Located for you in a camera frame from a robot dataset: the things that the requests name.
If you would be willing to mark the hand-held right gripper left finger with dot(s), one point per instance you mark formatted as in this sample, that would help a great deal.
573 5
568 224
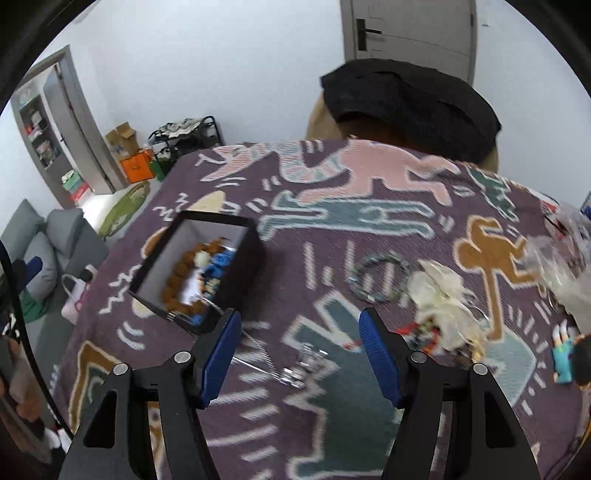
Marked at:
221 357

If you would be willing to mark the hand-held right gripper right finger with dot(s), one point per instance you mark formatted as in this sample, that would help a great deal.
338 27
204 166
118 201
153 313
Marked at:
378 362

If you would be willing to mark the black jewelry box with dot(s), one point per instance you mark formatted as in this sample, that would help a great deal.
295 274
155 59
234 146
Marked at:
244 272

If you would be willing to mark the white cloth pouch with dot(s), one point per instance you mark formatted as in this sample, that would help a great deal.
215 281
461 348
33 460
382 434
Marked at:
438 290

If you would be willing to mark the blue charm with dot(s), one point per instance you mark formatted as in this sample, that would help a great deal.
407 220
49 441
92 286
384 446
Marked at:
217 270

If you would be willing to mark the printed blanket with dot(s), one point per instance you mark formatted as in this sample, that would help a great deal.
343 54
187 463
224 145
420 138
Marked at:
323 221

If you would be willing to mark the white tote bag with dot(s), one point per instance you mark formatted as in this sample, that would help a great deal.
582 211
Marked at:
74 300

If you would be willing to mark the green round mat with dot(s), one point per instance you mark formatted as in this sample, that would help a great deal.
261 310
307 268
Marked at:
124 207

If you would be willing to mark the teal toy figure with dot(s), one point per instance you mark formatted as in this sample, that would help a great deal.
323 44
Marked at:
564 355

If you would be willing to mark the grey sofa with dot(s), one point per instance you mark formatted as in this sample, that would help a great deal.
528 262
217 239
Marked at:
69 235

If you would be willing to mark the green bag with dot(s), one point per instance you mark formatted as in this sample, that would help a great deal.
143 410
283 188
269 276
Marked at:
159 168

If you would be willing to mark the grey cushion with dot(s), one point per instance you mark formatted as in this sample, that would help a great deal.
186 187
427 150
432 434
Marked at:
44 263

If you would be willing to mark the clear plastic bag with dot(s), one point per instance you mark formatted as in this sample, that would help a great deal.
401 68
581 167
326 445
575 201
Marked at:
558 258

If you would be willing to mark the orange box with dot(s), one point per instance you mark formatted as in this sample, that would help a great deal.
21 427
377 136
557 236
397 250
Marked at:
137 167

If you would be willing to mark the black shoe rack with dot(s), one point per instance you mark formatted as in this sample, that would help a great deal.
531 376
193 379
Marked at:
189 136

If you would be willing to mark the cardboard box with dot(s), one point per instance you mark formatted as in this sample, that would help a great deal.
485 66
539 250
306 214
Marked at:
121 138

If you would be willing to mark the tan chair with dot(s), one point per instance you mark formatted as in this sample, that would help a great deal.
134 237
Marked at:
323 124

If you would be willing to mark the grey shelf cabinet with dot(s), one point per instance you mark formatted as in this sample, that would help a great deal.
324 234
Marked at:
87 138

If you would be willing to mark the black cloth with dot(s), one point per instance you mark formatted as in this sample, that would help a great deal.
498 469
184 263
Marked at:
415 106

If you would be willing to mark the grey door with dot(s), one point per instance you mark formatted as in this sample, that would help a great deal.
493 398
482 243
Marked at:
415 32

